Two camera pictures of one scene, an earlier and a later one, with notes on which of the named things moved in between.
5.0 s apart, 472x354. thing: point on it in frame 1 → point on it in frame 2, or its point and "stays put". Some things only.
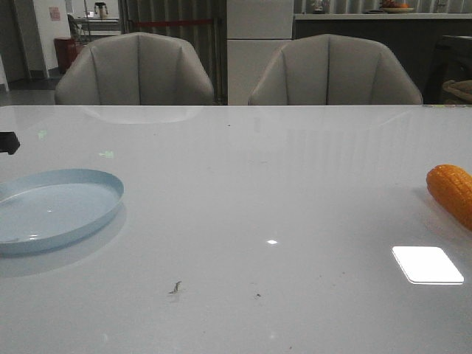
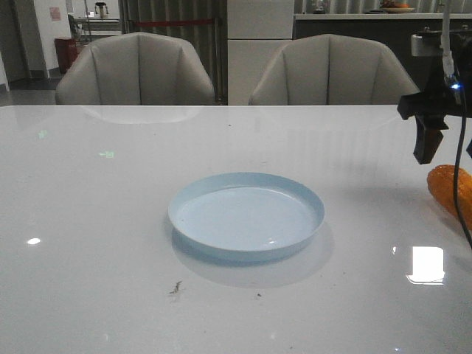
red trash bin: [67, 50] stays put
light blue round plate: [44, 210] → [241, 216]
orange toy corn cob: [450, 186] stays put
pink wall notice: [54, 13] stays put
